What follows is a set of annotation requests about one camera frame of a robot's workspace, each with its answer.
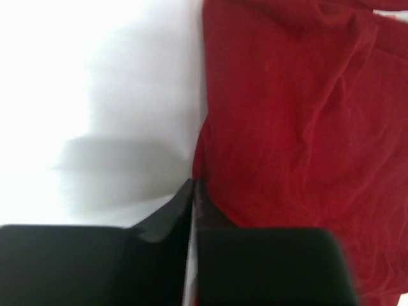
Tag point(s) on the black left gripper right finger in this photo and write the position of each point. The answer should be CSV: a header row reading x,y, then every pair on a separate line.
x,y
266,266

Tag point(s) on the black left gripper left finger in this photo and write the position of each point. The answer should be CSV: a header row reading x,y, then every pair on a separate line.
x,y
93,265

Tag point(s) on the dark red t shirt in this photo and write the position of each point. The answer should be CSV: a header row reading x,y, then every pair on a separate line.
x,y
307,126

